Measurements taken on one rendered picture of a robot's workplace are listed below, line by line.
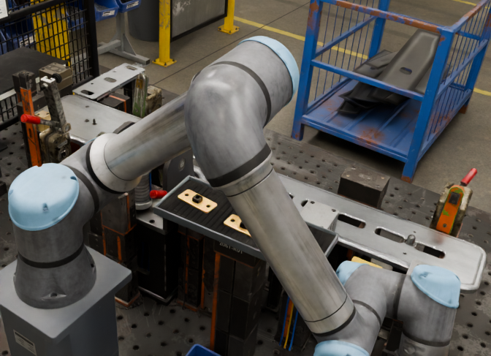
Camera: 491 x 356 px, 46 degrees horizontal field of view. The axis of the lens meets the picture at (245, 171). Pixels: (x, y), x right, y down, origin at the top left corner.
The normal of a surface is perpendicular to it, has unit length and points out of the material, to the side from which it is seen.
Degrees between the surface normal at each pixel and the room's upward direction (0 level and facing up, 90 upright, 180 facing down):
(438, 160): 0
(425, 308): 65
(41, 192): 8
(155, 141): 89
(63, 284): 72
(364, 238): 0
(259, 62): 23
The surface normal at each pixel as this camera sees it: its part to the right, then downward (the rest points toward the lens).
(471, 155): 0.07, -0.82
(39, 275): -0.12, 0.28
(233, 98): 0.25, -0.29
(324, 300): 0.19, 0.17
